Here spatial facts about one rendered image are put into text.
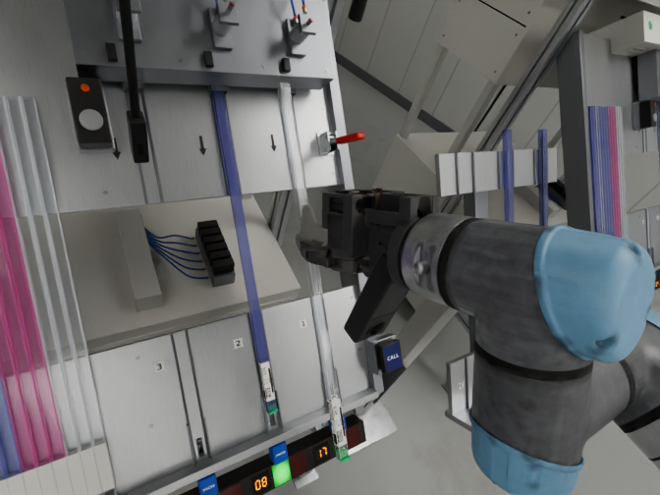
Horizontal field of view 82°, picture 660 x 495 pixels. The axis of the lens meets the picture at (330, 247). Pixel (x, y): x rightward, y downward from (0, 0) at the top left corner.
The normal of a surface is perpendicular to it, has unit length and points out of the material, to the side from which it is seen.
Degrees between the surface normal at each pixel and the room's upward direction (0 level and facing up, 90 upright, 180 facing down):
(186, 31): 42
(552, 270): 62
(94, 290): 0
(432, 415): 0
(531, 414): 68
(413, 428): 0
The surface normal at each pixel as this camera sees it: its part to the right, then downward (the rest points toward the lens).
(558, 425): 0.08, 0.23
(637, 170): -0.70, 0.37
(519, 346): -0.62, 0.22
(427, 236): -0.64, -0.52
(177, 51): 0.50, -0.01
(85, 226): 0.26, -0.67
